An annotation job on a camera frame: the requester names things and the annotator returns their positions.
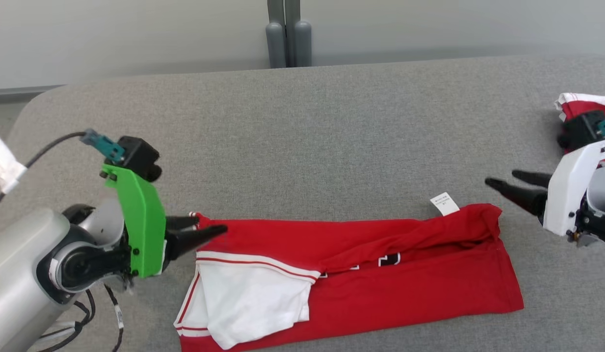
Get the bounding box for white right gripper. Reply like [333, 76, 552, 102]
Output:
[485, 138, 605, 238]

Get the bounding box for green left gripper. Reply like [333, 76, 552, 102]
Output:
[101, 164, 229, 280]

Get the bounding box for red white sports shorts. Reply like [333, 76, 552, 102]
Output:
[554, 92, 605, 163]

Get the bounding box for red white basketball jersey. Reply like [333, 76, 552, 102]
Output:
[173, 192, 525, 352]

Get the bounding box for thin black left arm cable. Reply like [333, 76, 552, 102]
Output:
[36, 284, 125, 352]

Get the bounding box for left camera cable teal plug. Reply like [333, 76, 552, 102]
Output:
[0, 129, 126, 218]

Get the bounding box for white left cable tag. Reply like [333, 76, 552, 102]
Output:
[0, 132, 28, 194]

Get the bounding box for grey metal post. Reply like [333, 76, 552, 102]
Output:
[265, 0, 288, 68]
[285, 0, 313, 67]

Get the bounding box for grey metal floor rail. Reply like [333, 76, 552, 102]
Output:
[0, 85, 67, 105]

